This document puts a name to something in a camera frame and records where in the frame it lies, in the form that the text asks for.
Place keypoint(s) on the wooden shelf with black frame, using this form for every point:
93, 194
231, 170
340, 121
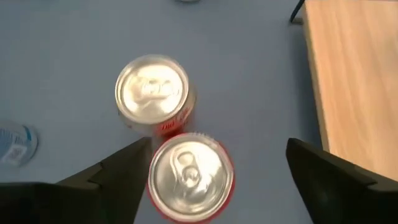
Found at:
357, 77

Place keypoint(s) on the blue silver Red Bull can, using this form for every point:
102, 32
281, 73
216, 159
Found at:
15, 143

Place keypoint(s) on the silver Diet Coke can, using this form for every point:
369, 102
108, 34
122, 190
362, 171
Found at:
152, 90

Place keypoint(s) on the red Fanta can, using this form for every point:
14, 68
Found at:
189, 177

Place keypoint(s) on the blue grey table mat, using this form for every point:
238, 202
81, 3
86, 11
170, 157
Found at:
77, 62

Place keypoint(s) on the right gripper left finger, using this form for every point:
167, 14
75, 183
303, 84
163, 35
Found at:
124, 186

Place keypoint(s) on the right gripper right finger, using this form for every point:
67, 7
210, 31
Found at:
329, 189

